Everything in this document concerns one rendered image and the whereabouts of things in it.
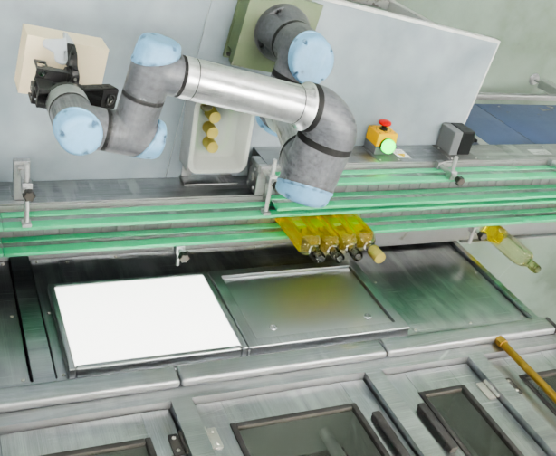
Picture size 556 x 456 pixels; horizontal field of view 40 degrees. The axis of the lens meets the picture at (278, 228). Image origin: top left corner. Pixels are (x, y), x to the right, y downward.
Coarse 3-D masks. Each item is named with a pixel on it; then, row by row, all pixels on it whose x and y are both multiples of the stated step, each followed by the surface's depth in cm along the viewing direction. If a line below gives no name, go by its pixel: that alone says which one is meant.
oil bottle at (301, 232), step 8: (296, 216) 216; (280, 224) 220; (288, 224) 215; (296, 224) 212; (304, 224) 213; (288, 232) 216; (296, 232) 211; (304, 232) 209; (312, 232) 210; (296, 240) 211; (304, 240) 207; (312, 240) 207; (320, 240) 208; (296, 248) 212; (304, 248) 207
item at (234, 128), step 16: (224, 112) 212; (240, 112) 213; (192, 128) 204; (224, 128) 215; (240, 128) 214; (192, 144) 205; (224, 144) 218; (240, 144) 215; (192, 160) 208; (208, 160) 216; (224, 160) 218; (240, 160) 216
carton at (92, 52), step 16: (32, 32) 149; (48, 32) 152; (64, 32) 156; (32, 48) 148; (80, 48) 152; (96, 48) 153; (16, 64) 156; (32, 64) 150; (48, 64) 151; (80, 64) 153; (96, 64) 154; (16, 80) 154; (32, 80) 151; (80, 80) 155; (96, 80) 156
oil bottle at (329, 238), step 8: (304, 216) 219; (312, 216) 219; (320, 216) 220; (312, 224) 215; (320, 224) 216; (328, 224) 217; (320, 232) 212; (328, 232) 213; (328, 240) 209; (336, 240) 210; (320, 248) 211; (328, 248) 209
